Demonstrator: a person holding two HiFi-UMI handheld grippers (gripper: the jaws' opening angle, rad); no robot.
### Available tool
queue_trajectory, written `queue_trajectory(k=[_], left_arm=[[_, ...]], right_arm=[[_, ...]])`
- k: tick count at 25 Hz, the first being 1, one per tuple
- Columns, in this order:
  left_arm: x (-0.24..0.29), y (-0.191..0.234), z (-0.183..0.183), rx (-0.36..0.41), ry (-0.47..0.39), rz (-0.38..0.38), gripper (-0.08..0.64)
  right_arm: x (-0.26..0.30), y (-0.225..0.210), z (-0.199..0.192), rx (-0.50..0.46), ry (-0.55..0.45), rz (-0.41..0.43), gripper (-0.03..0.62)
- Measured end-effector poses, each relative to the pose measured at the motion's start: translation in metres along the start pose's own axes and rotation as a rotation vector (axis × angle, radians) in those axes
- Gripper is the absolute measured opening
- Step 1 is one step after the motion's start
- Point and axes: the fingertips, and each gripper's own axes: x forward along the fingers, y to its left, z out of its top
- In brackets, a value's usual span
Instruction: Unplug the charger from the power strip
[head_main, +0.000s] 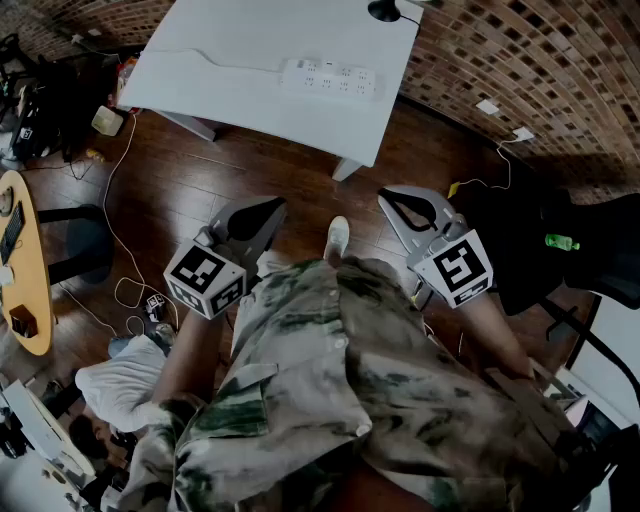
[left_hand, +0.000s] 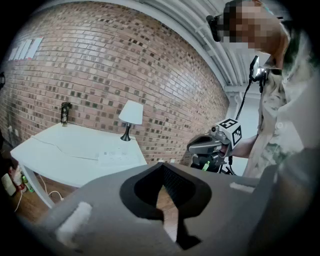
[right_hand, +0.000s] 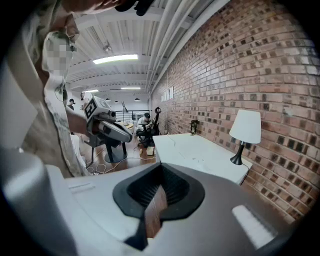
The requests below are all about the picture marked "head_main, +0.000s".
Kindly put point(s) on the black keyboard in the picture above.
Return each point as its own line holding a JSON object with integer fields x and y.
{"x": 12, "y": 232}

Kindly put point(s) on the person's left forearm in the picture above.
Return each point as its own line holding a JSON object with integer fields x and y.
{"x": 195, "y": 350}

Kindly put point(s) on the small brown box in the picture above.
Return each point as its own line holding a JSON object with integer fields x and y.
{"x": 23, "y": 321}

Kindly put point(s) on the white power strip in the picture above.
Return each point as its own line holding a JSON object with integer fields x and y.
{"x": 330, "y": 82}

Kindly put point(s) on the small black white device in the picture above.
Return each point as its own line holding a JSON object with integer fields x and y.
{"x": 155, "y": 306}

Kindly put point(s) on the black equipment pile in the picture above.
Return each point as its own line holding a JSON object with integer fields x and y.
{"x": 50, "y": 100}

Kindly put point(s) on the round wooden table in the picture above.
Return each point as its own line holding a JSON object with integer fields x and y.
{"x": 35, "y": 280}

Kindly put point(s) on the white plastic box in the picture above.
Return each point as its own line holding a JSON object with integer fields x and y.
{"x": 107, "y": 121}

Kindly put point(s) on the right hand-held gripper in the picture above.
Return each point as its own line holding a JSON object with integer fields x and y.
{"x": 457, "y": 270}

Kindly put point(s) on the black stool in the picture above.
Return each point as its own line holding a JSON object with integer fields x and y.
{"x": 85, "y": 245}

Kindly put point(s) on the green bottle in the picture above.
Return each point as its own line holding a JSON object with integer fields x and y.
{"x": 561, "y": 242}

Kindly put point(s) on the white table leg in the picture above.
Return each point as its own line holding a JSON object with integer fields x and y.
{"x": 192, "y": 125}
{"x": 346, "y": 169}

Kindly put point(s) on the person's right forearm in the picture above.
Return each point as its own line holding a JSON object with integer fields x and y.
{"x": 495, "y": 330}

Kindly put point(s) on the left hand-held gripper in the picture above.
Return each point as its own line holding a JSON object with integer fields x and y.
{"x": 200, "y": 277}

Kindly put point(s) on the person's white shoe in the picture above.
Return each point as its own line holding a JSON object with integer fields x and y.
{"x": 337, "y": 237}

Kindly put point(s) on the person's camouflage shirt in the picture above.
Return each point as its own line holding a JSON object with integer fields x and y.
{"x": 310, "y": 380}

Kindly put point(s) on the black lamp with white shade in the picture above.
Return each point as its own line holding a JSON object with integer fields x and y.
{"x": 384, "y": 10}

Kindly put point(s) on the white wall socket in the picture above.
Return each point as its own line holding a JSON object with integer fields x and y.
{"x": 486, "y": 106}
{"x": 523, "y": 134}

